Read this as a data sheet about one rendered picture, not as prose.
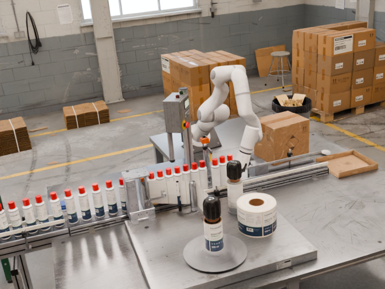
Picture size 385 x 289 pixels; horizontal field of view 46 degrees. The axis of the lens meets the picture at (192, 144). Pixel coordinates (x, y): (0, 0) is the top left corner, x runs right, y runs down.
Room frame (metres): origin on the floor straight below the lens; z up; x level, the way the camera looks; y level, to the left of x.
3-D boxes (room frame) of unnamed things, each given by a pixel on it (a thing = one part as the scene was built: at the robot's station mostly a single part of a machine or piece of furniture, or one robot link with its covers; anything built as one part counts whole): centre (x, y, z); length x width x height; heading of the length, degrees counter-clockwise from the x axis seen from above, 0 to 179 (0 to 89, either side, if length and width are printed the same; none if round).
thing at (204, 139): (2.52, -0.08, 1.05); 0.10 x 0.04 x 0.33; 17
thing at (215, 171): (2.47, -0.12, 0.98); 0.05 x 0.05 x 0.20
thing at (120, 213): (2.46, -0.06, 0.86); 1.65 x 0.08 x 0.04; 107
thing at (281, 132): (2.96, -0.62, 0.99); 0.30 x 0.24 x 0.27; 115
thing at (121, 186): (2.32, 0.41, 0.98); 0.05 x 0.05 x 0.20
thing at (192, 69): (6.44, -0.22, 0.45); 1.20 x 0.84 x 0.89; 22
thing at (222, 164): (2.50, -0.17, 0.98); 0.05 x 0.05 x 0.20
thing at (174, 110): (2.51, 0.07, 1.38); 0.17 x 0.10 x 0.19; 162
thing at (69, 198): (2.23, 0.70, 0.98); 0.05 x 0.05 x 0.20
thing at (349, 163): (2.75, -1.01, 0.85); 0.30 x 0.26 x 0.04; 107
